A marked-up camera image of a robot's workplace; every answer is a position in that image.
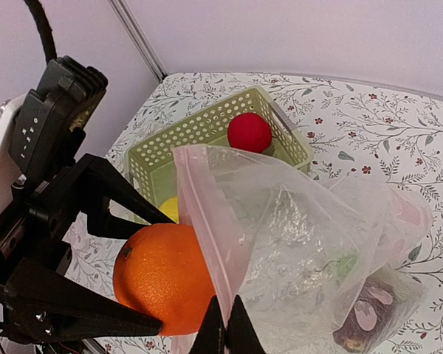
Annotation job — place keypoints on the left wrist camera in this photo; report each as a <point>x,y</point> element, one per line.
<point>42,130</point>

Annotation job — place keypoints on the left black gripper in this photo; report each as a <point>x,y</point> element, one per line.
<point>40,305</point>

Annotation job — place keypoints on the orange toy orange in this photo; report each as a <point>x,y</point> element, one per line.
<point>160,271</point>

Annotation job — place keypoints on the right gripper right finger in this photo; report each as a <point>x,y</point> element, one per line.
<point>241,336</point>

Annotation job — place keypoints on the green toy bitter gourd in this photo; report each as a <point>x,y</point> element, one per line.
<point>343,266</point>

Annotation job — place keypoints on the red toy apple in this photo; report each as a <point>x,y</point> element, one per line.
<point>249,132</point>

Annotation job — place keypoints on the clear zip top bag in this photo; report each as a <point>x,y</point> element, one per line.
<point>268,233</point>

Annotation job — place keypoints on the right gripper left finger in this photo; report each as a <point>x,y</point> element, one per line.
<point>211,336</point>

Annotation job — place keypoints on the left aluminium frame post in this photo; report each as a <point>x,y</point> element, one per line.
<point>132,27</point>

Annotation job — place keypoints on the dark red toy fruit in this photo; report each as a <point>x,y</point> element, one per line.
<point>387,300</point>

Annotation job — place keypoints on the floral table mat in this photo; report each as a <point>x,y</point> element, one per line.
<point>354,130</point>

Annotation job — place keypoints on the yellow toy mango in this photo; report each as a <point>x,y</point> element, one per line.
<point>170,208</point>

